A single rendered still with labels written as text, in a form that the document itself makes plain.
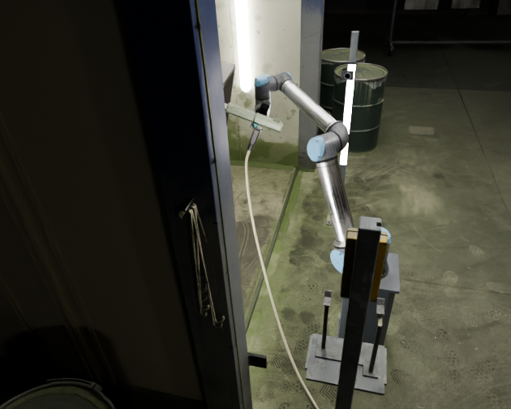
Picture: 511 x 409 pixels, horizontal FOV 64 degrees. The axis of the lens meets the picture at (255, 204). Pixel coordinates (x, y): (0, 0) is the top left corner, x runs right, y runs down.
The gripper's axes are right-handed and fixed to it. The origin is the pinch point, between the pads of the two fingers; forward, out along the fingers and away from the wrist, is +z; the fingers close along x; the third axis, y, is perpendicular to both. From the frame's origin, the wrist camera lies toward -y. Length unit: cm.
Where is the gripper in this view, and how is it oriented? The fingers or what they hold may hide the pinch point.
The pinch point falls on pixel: (259, 125)
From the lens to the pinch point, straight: 220.8
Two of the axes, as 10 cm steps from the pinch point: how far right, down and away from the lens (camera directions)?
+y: -3.5, 7.4, 5.7
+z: -1.1, 5.7, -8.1
